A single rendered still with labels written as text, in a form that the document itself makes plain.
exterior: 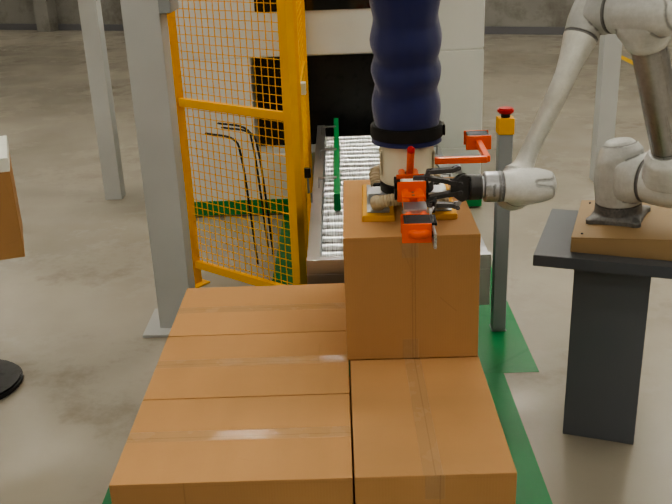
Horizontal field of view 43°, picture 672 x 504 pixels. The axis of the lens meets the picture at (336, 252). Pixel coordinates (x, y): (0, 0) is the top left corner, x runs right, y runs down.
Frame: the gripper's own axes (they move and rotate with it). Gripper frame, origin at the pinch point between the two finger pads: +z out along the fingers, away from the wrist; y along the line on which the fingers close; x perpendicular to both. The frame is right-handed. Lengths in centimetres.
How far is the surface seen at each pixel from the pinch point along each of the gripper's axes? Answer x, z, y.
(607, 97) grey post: 346, -162, 43
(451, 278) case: -5.0, -11.5, 26.5
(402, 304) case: -4.8, 3.0, 34.6
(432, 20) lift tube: 19.3, -7.3, -45.1
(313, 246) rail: 82, 32, 48
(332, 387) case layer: -20, 24, 53
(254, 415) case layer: -34, 46, 54
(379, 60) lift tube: 19.7, 8.3, -33.9
